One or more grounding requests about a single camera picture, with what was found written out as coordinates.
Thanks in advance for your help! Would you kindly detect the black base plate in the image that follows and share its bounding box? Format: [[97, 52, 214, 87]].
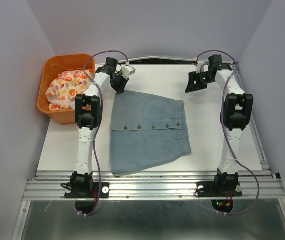
[[194, 181, 243, 198], [61, 182, 110, 200]]

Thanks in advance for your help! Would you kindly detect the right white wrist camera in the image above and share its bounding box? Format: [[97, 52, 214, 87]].
[[193, 57, 207, 73]]

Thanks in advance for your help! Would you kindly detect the floral orange white skirt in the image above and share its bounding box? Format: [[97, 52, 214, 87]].
[[45, 70, 92, 112]]

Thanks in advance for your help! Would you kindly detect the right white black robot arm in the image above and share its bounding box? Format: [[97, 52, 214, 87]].
[[185, 54, 254, 197]]

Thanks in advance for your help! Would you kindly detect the orange plastic basket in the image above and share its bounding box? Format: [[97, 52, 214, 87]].
[[37, 53, 96, 125]]

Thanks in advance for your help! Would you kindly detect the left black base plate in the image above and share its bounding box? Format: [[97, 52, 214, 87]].
[[61, 182, 110, 200]]

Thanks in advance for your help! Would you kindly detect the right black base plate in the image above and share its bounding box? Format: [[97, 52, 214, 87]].
[[194, 181, 243, 198]]

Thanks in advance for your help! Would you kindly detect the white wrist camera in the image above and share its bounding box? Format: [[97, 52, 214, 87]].
[[193, 57, 207, 73], [121, 65, 136, 79]]

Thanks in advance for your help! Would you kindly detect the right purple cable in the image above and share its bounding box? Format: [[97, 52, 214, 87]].
[[194, 49, 261, 216]]

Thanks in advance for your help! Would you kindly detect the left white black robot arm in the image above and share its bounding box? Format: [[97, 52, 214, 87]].
[[65, 57, 136, 198]]

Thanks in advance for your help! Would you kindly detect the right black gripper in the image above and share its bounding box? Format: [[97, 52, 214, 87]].
[[183, 70, 214, 93]]

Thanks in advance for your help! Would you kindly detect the blue denim skirt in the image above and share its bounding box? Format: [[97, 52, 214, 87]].
[[110, 91, 192, 175]]

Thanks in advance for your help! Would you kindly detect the purple cable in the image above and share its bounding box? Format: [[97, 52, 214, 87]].
[[194, 49, 261, 216], [76, 50, 131, 218]]

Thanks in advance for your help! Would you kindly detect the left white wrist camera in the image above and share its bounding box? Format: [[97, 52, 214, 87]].
[[121, 65, 136, 79]]

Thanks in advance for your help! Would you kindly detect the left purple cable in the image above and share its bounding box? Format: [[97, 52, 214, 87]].
[[76, 50, 131, 218]]

